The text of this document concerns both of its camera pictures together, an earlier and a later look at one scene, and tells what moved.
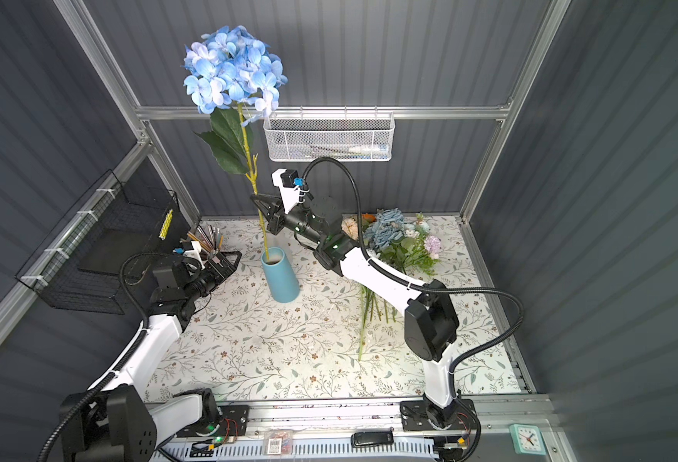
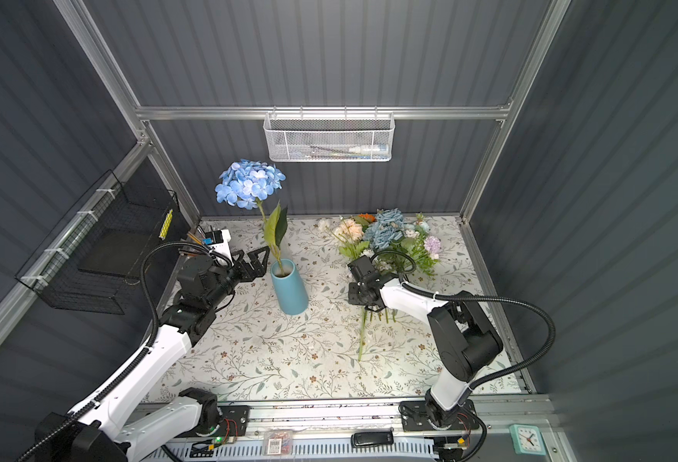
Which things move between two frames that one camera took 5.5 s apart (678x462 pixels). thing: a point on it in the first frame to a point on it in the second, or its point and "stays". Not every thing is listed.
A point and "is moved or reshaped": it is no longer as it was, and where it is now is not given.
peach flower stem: (350, 227) stays
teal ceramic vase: (281, 278) is moved or reshaped
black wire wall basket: (81, 267) stays
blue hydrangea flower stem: (235, 77) to (247, 183)
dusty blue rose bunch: (386, 229) stays
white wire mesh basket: (343, 136) stays
